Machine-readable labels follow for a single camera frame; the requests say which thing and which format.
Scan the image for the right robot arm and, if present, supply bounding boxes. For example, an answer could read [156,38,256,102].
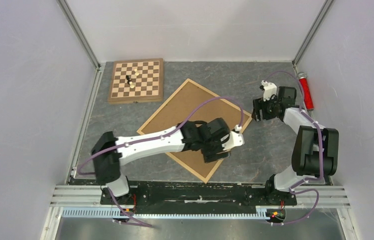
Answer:
[252,82,340,205]

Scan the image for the wooden chessboard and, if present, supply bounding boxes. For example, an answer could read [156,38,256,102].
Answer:
[107,58,164,104]

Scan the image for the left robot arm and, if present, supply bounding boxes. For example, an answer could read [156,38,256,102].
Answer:
[91,117,242,204]

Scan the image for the wooden picture frame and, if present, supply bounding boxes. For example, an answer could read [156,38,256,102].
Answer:
[136,78,254,185]

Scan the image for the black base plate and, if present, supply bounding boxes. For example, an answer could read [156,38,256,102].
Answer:
[116,180,297,215]

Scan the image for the red glitter microphone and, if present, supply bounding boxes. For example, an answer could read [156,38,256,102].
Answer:
[297,72,314,111]

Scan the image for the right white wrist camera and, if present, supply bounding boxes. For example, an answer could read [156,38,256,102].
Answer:
[260,80,278,102]

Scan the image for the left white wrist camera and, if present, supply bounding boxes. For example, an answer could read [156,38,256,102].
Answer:
[221,124,245,152]

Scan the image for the black chess piece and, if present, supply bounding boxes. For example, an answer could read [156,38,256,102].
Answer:
[125,75,132,85]

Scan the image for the white slotted cable duct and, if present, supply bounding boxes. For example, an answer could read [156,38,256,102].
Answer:
[61,207,281,221]

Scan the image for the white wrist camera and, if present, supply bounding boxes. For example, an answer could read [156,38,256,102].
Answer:
[260,80,278,102]
[221,124,245,152]

